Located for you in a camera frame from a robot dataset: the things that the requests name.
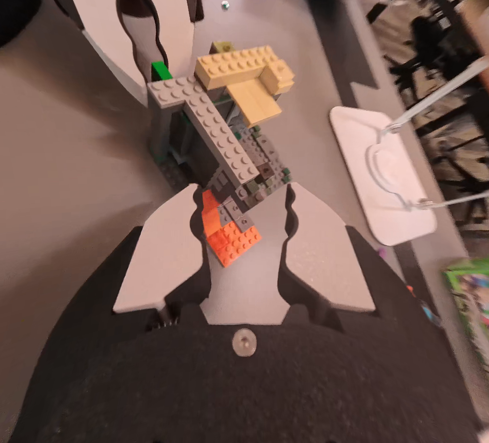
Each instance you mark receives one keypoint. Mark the white book stand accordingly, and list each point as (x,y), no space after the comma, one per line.
(382,191)

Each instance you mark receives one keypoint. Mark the purple blue lego figure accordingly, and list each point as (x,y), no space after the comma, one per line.
(431,315)

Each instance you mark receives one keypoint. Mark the black office chair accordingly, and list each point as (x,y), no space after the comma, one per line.
(462,179)
(424,34)

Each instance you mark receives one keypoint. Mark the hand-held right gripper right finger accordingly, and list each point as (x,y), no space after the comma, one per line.
(328,263)

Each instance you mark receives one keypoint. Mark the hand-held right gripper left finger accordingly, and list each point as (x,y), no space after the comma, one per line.
(160,267)

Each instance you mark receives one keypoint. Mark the long grey studded lego plate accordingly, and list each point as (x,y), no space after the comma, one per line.
(221,141)

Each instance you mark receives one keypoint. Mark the orange teal lego vehicle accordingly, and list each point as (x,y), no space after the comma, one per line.
(410,290)

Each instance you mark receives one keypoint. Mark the grey tan lego building model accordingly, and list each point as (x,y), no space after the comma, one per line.
(244,65)

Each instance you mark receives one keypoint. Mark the green lego set box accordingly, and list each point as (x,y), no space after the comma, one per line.
(470,305)

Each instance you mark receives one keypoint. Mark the grey desk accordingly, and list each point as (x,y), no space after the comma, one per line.
(57,145)

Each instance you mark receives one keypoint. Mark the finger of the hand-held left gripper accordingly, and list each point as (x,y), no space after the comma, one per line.
(172,3)
(95,11)

